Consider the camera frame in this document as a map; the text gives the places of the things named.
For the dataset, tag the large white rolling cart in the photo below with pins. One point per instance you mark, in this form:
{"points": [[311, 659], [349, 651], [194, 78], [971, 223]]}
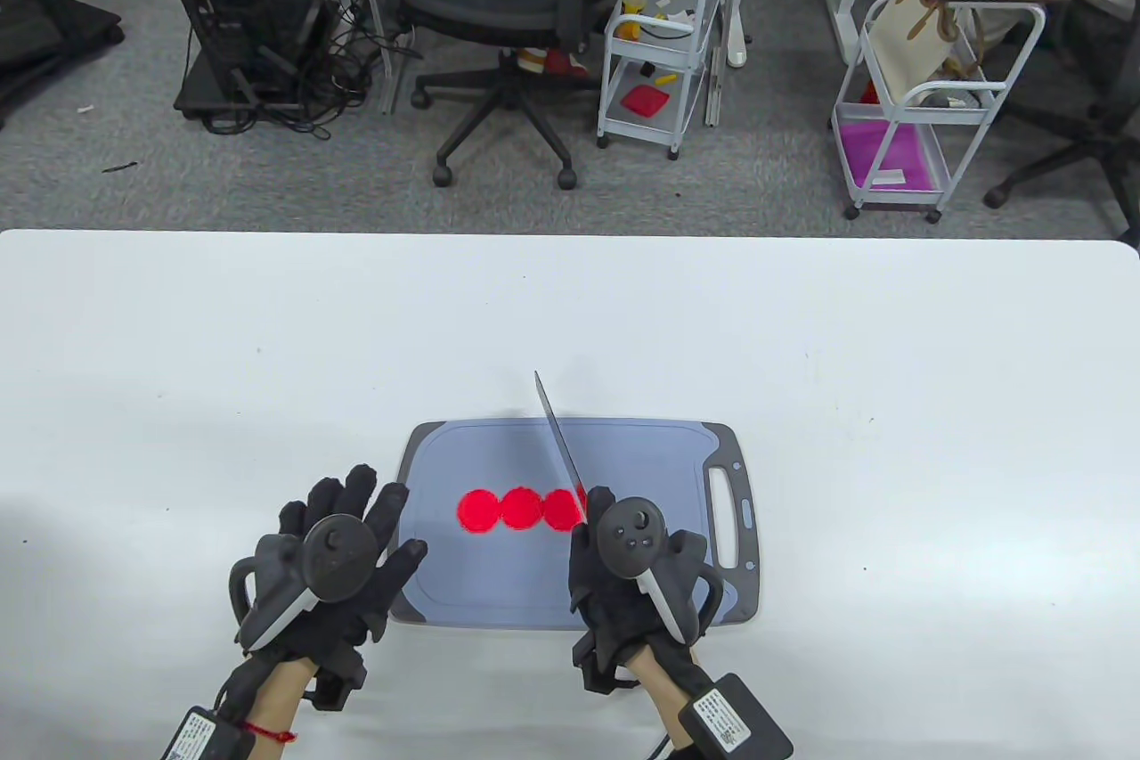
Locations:
{"points": [[899, 112]]}

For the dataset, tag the black right wrist sensor box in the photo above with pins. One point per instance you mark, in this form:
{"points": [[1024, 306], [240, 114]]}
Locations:
{"points": [[735, 720]]}

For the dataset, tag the black stand base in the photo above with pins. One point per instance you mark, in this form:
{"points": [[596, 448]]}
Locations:
{"points": [[53, 20]]}

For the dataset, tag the black wrist sensor box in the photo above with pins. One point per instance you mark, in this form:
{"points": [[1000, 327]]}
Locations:
{"points": [[735, 720], [200, 738]]}

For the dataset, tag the black left hand controller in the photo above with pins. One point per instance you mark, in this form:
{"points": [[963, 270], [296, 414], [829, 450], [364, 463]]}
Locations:
{"points": [[338, 555]]}

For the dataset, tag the red flat pad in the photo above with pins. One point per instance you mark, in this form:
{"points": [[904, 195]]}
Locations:
{"points": [[646, 101]]}

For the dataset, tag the black cleaver knife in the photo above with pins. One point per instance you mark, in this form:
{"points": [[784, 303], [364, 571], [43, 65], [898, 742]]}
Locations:
{"points": [[562, 453]]}

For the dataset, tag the black left wrist sensor box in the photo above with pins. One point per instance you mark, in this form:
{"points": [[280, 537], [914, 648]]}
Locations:
{"points": [[200, 738]]}

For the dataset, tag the person's left forearm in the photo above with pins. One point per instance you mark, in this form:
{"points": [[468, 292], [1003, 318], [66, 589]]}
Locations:
{"points": [[280, 698]]}

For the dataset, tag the red plasticine disc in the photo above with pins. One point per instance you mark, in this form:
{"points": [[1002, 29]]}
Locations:
{"points": [[479, 511], [563, 510], [522, 509]]}

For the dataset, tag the grey cutting board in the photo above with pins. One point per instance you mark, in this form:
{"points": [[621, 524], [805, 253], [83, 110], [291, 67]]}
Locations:
{"points": [[499, 582]]}

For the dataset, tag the magenta sheet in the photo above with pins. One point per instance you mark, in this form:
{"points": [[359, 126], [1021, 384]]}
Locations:
{"points": [[877, 150]]}

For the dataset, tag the person's right forearm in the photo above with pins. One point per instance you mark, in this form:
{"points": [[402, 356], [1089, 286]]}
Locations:
{"points": [[663, 698]]}

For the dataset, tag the person's right hand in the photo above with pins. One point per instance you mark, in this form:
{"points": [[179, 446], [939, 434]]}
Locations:
{"points": [[614, 617]]}

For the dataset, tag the red shoe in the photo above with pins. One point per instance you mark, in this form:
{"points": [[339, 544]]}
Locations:
{"points": [[563, 63]]}

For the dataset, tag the beige tote bag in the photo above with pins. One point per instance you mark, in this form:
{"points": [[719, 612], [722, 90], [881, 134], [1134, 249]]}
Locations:
{"points": [[899, 38]]}

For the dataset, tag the person's left hand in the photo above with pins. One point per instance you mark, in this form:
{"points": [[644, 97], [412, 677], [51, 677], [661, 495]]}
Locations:
{"points": [[387, 515]]}

